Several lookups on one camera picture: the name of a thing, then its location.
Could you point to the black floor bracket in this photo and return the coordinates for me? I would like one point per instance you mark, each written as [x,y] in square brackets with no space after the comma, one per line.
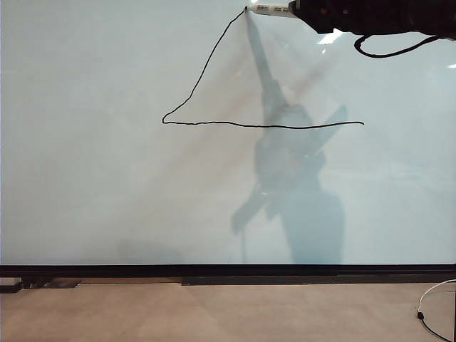
[35,284]

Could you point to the whiteboard with black frame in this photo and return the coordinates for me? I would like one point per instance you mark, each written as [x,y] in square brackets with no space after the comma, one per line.
[89,178]

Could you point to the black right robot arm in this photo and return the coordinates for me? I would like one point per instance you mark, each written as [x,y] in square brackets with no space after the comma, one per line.
[409,16]

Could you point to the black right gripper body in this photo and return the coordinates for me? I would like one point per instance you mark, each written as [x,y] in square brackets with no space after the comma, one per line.
[338,16]

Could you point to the translucent right gripper finger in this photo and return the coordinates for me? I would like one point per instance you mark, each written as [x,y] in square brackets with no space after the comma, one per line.
[303,9]

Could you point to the white marker pen black cap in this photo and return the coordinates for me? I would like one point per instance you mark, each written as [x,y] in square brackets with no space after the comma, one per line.
[269,9]

